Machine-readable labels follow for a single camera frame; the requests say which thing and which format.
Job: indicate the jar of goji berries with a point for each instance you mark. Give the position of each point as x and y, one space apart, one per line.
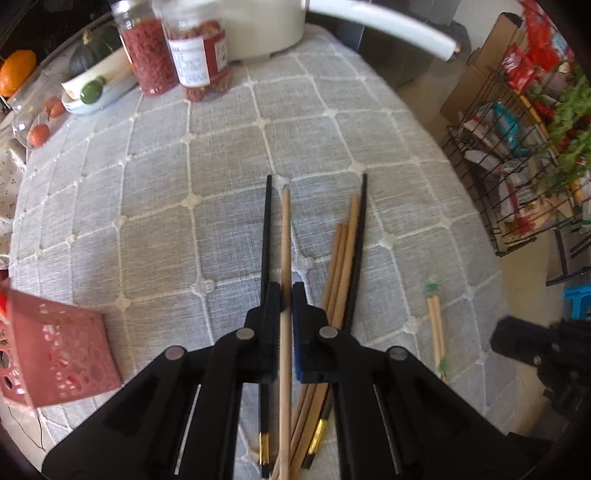
147 55

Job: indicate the pink perforated utensil holder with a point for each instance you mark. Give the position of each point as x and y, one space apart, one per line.
69 341

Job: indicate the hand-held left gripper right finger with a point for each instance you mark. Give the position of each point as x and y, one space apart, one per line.
300 341

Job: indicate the black metal stand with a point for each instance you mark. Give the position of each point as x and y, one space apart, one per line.
564 258

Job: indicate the bunch of green vegetables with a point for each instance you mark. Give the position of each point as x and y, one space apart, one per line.
572 106

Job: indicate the green lime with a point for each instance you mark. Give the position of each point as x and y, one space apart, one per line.
91 92

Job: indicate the small red tomato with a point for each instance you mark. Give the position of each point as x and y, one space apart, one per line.
38 134
55 107

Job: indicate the long wooden chopstick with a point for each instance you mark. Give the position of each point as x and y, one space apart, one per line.
286 249

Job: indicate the white plate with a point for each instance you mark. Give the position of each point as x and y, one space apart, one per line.
115 94

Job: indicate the blue plastic stool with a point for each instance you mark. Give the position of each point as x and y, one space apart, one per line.
579 300

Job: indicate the cardboard box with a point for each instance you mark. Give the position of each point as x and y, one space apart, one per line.
466 92

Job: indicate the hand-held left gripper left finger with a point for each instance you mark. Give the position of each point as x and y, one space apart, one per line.
274 323

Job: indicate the white bowl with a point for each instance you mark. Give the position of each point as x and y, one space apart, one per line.
113 64

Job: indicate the assorted food packets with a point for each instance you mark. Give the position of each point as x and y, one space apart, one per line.
508 124

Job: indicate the pile of wooden chopsticks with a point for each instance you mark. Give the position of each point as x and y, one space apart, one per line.
344 267

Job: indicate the red plastic bag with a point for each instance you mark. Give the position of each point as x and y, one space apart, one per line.
540 23

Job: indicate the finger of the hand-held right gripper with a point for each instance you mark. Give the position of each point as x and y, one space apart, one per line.
512 334

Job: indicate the white electric pot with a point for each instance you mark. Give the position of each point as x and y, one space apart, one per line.
268 27

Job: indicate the black chopstick with gold band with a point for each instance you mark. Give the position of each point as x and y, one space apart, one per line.
360 240
267 230

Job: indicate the dark green squash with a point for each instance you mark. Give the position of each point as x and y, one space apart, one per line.
97 50

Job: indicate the orange fruit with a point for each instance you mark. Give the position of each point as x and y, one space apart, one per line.
17 71

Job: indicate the clear plastic container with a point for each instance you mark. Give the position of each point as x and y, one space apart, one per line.
27 110

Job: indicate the jar of red dates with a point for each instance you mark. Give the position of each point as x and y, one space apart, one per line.
194 60

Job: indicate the joined chopstick pair green band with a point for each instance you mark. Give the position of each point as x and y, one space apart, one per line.
436 327

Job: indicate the grey checked tablecloth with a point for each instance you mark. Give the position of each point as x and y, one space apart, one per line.
184 152

